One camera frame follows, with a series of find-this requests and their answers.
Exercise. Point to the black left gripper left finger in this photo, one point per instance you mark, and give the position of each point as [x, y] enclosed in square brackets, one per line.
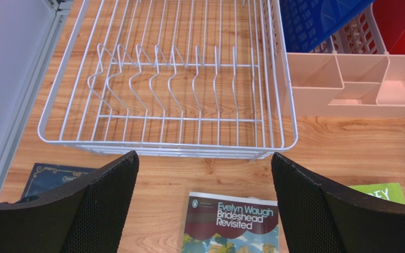
[87, 214]

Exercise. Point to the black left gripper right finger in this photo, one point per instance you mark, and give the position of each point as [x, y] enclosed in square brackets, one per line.
[321, 215]

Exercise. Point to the dark nineteen eighty-four book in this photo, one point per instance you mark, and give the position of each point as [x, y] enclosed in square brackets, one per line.
[46, 176]

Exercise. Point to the green 65-storey treehouse book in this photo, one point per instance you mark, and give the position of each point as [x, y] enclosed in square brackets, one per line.
[387, 191]

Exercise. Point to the brideshead revisited book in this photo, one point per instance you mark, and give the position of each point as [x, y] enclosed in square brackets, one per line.
[220, 223]

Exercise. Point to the pink plastic file organizer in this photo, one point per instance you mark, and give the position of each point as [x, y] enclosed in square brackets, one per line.
[350, 74]

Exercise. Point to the blue folder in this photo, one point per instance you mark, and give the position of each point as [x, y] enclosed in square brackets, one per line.
[308, 23]

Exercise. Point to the red folder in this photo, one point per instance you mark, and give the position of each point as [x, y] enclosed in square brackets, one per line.
[390, 19]

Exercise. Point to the white wire dish rack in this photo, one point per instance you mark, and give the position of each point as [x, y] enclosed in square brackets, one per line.
[199, 79]

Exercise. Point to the aluminium frame post left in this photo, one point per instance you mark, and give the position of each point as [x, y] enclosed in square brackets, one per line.
[29, 32]

